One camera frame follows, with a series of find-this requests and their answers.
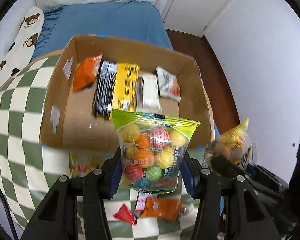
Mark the yellow chips bag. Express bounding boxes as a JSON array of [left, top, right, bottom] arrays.
[[202, 118, 251, 170]]

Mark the small white snack pack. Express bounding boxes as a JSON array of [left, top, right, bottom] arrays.
[[179, 203, 194, 216]]

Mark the panda yellow snack bag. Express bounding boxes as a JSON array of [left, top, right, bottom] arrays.
[[70, 152, 102, 179]]

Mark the small red snack pack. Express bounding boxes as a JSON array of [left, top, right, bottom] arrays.
[[113, 204, 138, 225]]

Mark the orange snack pack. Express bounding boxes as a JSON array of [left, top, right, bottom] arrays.
[[72, 54, 102, 93], [141, 197, 183, 222]]

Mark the colourful candy balls bag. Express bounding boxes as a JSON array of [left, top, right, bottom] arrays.
[[111, 109, 200, 193]]

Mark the red white stick pack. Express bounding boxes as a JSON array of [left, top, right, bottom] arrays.
[[134, 192, 157, 212]]

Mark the white cookie snack bag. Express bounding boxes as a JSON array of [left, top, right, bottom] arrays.
[[156, 66, 181, 102]]

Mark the white wafer snack pack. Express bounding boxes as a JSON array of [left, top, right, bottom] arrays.
[[136, 71, 162, 113]]

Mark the black long snack pack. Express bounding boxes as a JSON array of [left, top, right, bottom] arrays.
[[92, 60, 117, 119]]

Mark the yellow long snack pack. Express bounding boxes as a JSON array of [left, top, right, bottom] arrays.
[[111, 63, 140, 114]]

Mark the green white checkered mat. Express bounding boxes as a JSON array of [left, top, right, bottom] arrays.
[[0, 53, 197, 239]]

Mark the cardboard milk box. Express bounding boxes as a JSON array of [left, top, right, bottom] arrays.
[[39, 36, 215, 152]]

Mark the white door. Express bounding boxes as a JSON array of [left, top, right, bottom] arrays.
[[162, 0, 232, 37]]

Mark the bear print long pillow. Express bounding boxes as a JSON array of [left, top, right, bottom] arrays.
[[0, 7, 44, 87]]

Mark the blue bed sheet mattress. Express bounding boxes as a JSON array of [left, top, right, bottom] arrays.
[[32, 1, 172, 60]]

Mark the black cable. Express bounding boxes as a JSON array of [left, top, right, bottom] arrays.
[[0, 172, 18, 240]]

